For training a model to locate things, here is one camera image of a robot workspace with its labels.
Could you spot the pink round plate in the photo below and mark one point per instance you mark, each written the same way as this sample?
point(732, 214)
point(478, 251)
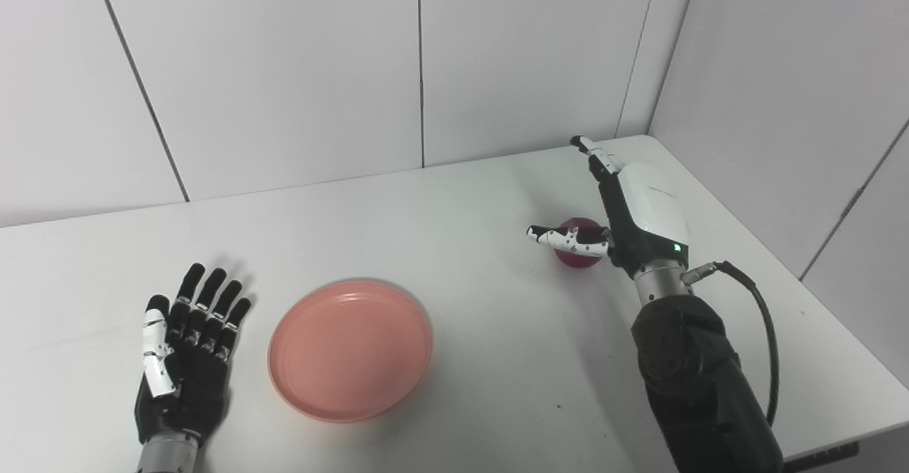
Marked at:
point(351, 349)

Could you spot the purple red onion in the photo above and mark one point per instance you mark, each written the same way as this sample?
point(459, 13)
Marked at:
point(579, 261)

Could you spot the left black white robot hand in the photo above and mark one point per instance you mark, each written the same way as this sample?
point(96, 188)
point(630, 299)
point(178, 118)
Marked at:
point(195, 381)

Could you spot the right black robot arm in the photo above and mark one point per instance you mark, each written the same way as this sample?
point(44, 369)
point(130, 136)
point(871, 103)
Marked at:
point(696, 373)

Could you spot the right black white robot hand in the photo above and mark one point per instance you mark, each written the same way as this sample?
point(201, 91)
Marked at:
point(650, 217)

